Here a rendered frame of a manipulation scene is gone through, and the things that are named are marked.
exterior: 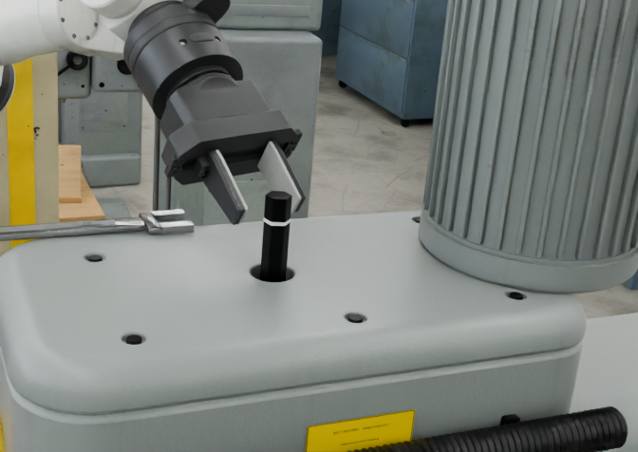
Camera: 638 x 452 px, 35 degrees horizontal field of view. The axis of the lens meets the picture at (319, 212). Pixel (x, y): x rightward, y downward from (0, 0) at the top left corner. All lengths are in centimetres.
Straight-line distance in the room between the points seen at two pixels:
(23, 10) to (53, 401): 45
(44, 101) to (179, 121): 170
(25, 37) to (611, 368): 66
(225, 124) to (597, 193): 31
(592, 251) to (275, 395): 30
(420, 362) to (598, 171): 21
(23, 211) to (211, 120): 180
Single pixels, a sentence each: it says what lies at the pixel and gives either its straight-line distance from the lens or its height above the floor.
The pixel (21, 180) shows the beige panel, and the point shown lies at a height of 137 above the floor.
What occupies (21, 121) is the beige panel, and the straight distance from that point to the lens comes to 255.
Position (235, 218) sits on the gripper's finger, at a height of 194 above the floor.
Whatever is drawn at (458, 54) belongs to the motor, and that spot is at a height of 207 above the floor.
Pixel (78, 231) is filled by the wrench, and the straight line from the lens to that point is 90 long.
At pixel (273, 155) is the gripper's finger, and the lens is 86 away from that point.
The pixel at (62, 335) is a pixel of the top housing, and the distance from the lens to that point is 74.
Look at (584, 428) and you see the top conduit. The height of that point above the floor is 180.
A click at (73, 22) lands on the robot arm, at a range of 102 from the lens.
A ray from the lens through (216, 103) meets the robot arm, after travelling 87.
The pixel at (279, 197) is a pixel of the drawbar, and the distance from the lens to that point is 81.
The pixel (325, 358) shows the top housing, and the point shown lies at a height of 188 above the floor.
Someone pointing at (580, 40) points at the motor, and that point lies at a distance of 81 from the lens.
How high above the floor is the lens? 224
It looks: 21 degrees down
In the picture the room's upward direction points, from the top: 5 degrees clockwise
